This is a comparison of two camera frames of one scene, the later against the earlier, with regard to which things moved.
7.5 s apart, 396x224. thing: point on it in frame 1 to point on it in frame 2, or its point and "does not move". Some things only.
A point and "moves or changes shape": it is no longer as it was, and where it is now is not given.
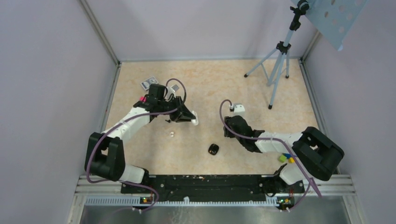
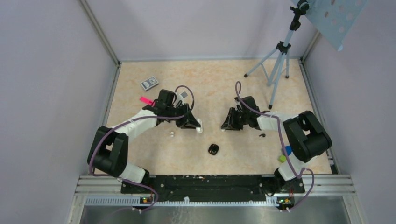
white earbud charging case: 194,121 moves or changes shape
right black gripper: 228,133 to 229,123
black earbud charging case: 213,149 does not move
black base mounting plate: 185,187 does not move
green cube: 282,158 does not move
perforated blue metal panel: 334,18 does not move
